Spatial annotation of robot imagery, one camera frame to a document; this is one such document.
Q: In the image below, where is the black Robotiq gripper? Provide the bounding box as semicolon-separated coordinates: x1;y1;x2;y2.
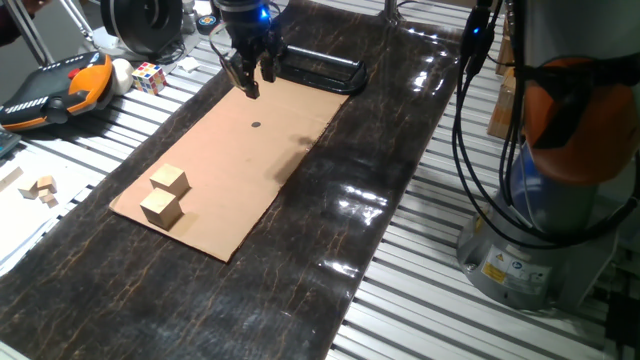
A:
214;0;286;100

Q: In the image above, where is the light wooden cube block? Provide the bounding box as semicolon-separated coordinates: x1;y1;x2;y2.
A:
139;187;184;231
149;163;192;200

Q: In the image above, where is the person forearm dark sleeve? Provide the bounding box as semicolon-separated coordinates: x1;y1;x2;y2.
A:
0;4;31;49

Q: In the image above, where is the brown cardboard sheet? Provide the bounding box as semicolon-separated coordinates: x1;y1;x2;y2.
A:
108;74;350;263

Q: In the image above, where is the small grey bottle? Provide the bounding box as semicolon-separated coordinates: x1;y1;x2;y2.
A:
180;0;197;34

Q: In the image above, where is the Rubik's cube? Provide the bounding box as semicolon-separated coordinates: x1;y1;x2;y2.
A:
131;61;168;96

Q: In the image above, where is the white ball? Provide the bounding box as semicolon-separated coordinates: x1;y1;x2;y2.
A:
110;58;135;96

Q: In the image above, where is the dark marble pattern mat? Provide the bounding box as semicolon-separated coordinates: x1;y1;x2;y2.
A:
0;0;461;360

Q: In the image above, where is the grey metal pole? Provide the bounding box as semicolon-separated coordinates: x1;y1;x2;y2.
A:
4;0;54;66
58;0;95;41

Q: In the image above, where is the orange black teach pendant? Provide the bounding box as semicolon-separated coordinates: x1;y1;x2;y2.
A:
0;51;115;132

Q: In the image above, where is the taped flat cardboard box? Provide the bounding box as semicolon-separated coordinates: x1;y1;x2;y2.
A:
487;67;518;140

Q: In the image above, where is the open cardboard box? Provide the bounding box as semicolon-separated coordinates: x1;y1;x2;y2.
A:
494;17;516;76

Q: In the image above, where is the small wooden stick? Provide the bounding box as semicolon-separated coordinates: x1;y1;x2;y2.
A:
0;166;25;192

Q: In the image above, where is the white paper sheet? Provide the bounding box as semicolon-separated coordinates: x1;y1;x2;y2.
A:
0;144;101;276

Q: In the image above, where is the aluminium frame pole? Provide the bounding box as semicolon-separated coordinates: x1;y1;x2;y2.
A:
380;0;404;25

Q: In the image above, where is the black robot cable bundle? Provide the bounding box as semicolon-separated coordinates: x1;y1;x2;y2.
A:
451;0;640;251

